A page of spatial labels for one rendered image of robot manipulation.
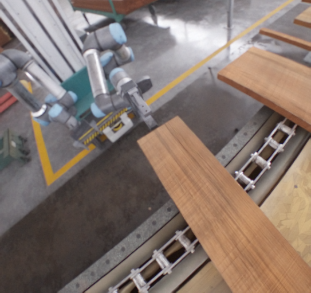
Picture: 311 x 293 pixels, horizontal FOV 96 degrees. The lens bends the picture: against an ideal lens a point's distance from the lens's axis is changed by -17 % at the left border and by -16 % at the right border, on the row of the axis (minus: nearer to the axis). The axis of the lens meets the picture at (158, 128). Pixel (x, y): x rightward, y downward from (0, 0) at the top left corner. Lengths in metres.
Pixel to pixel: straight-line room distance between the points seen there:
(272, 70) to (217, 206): 0.48
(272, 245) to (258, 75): 0.48
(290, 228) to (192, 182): 0.24
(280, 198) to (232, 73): 0.40
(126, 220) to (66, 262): 0.59
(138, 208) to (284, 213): 1.06
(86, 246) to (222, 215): 1.26
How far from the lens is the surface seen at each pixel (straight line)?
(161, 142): 0.45
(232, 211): 0.39
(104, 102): 0.77
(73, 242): 1.59
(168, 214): 0.44
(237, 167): 0.48
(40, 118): 1.30
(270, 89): 0.58
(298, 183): 0.50
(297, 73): 0.68
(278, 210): 0.46
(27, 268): 1.91
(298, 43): 0.88
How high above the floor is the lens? 1.25
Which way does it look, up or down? 53 degrees down
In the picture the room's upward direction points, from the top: 23 degrees counter-clockwise
